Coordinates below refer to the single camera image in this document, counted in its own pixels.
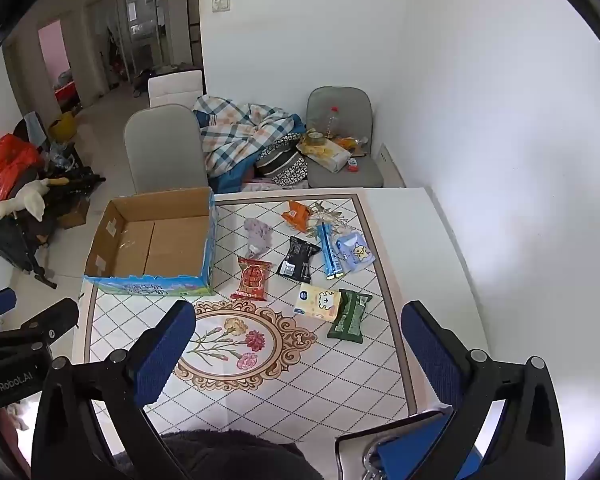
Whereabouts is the grey sock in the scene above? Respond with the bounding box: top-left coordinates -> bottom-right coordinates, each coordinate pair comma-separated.
243,217 -> 275,256

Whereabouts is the white yellow soft package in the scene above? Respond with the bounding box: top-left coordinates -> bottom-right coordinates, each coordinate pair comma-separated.
297,137 -> 352,173

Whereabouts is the grey fabric chair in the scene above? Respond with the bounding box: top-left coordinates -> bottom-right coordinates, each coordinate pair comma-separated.
124,104 -> 211,195
305,86 -> 385,189

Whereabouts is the yellow bag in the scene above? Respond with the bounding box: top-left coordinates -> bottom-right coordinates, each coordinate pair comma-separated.
48,111 -> 77,142

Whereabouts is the long blue packet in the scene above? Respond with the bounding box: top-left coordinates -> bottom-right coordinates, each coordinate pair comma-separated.
316,222 -> 344,281

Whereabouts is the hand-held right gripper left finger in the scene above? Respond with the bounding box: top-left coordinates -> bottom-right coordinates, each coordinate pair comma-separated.
30,300 -> 197,480

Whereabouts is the light blue cloth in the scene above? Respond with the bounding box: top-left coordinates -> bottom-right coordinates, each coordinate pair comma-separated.
22,111 -> 48,143

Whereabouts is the orange snack bag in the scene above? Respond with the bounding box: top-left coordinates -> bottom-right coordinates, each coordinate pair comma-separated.
335,135 -> 368,153

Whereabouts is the yellow tissue pack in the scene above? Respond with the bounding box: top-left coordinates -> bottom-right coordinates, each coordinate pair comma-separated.
294,282 -> 342,322

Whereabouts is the black folding frame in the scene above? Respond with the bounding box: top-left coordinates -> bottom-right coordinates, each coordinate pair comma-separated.
0,170 -> 106,290

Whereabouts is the red snack packet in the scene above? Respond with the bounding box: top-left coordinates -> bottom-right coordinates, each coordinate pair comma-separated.
230,256 -> 273,302

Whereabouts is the orange snack packet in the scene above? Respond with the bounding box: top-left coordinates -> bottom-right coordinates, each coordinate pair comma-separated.
281,200 -> 312,233

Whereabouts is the orange plastic bag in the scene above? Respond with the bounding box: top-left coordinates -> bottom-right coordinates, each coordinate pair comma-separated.
0,134 -> 43,201

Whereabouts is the black white patterned bag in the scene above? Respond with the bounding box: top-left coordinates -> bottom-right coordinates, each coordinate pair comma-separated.
255,140 -> 309,187

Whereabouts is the light blue tissue pack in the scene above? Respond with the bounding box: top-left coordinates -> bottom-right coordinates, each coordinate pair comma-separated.
334,230 -> 376,273

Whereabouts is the plaid blanket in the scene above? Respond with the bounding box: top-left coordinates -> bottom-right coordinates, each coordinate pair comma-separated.
192,95 -> 303,176

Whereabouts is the green packet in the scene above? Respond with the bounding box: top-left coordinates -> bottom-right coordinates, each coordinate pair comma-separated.
326,288 -> 373,344

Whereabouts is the dark fuzzy clothing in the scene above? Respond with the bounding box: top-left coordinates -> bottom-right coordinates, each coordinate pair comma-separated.
112,429 -> 326,480

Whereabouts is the black snack packet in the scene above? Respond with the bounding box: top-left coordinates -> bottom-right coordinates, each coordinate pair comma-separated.
276,236 -> 322,283

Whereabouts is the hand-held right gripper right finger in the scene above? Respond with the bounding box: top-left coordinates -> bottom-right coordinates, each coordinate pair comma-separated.
401,301 -> 566,480

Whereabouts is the blue bag with metal clasp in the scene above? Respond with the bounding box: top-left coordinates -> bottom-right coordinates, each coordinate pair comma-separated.
334,407 -> 481,480

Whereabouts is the small brown cardboard box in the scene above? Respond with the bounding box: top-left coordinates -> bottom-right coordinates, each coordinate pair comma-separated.
57,197 -> 88,230

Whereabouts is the blue quilt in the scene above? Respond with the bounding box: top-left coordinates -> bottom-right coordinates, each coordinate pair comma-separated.
207,115 -> 306,193

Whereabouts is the white goose plush toy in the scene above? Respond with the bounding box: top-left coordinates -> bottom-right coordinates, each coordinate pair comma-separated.
0,178 -> 70,222

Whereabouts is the pink cloth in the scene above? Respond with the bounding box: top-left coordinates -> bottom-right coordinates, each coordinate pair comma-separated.
240,180 -> 311,193

